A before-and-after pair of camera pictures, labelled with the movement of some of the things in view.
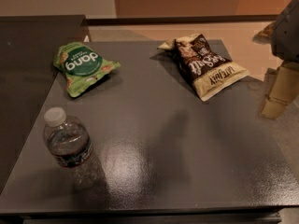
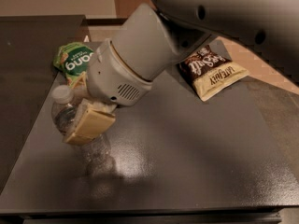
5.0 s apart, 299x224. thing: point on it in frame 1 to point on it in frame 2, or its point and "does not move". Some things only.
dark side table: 29,46 does not move
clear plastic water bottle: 69,146 to 64,105
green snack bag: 81,66 does not move
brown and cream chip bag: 204,68 does not move
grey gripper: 287,35 to 112,78
